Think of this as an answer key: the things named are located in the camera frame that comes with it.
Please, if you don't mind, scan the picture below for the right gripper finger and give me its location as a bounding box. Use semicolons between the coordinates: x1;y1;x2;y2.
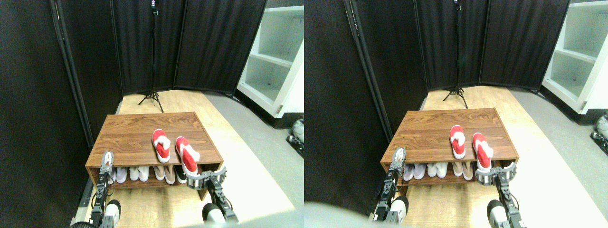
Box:
211;166;228;184
501;162;517;180
476;169;496;186
186;173;207;190

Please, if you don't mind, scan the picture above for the red shoe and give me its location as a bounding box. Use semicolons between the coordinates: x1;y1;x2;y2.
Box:
472;133;494;173
152;129;172;164
449;125;467;160
175;136;201;176

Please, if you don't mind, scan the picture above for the grey curtain stand foot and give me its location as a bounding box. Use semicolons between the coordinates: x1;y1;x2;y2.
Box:
76;178;94;212

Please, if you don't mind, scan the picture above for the brown shoe rack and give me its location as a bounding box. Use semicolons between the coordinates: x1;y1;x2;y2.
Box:
85;112;224;201
380;107;520;201

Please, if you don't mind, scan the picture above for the grey and black device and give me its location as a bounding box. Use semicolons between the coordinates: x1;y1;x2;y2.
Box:
286;116;304;158
590;114;608;156

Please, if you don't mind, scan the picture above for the black curtain stand pole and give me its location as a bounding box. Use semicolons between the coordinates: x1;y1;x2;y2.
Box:
49;0;94;149
343;0;395;143

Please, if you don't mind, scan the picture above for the white shelf unit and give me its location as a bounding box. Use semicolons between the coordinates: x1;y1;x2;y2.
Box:
236;0;304;118
541;0;608;114

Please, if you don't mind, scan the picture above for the black tripod stand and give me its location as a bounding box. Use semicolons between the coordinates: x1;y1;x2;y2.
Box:
443;0;469;109
138;0;164;113

